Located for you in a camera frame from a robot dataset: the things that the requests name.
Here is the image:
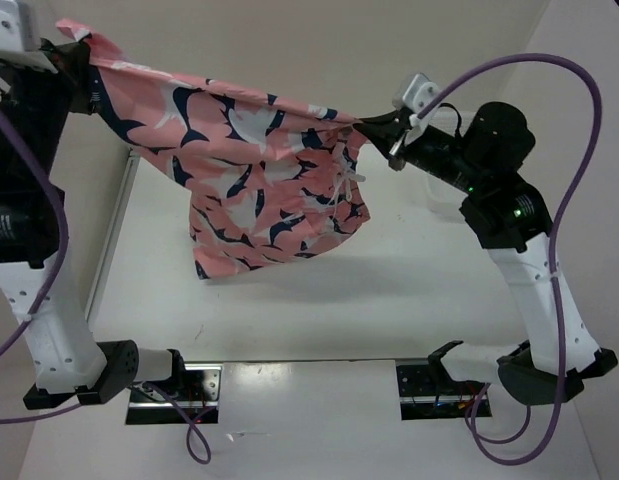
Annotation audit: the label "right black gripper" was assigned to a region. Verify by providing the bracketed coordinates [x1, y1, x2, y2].
[355, 107, 488, 191]

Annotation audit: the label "pink shark print shorts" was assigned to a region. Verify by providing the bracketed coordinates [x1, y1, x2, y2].
[57, 19, 370, 280]

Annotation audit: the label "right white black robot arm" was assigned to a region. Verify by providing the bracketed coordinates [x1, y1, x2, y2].
[354, 102, 618, 406]

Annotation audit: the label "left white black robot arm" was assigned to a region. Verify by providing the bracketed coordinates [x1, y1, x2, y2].
[0, 41, 189, 410]

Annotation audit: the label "white plastic mesh basket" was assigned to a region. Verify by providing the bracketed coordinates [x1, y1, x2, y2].
[424, 104, 473, 223]

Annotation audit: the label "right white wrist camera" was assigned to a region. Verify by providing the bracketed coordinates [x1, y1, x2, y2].
[392, 73, 441, 146]

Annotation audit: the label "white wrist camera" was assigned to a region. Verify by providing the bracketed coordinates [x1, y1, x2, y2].
[0, 0, 57, 73]
[392, 73, 441, 146]

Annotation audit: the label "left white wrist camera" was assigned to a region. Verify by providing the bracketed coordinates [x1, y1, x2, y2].
[0, 0, 57, 73]

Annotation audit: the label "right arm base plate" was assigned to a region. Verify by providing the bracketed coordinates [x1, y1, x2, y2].
[395, 359, 483, 421]

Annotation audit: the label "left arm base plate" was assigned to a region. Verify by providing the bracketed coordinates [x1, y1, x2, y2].
[125, 362, 223, 426]

